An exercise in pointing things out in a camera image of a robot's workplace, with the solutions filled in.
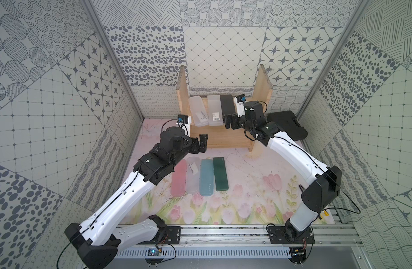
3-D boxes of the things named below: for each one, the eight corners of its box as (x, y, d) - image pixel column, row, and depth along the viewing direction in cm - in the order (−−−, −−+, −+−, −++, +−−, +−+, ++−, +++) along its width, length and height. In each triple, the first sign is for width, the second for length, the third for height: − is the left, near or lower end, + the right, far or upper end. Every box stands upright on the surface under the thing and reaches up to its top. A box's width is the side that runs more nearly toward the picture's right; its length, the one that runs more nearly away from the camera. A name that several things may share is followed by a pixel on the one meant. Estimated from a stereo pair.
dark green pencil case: (216, 191, 89) (216, 189, 87) (212, 159, 102) (212, 157, 100) (228, 190, 90) (228, 188, 88) (223, 158, 102) (224, 156, 100)
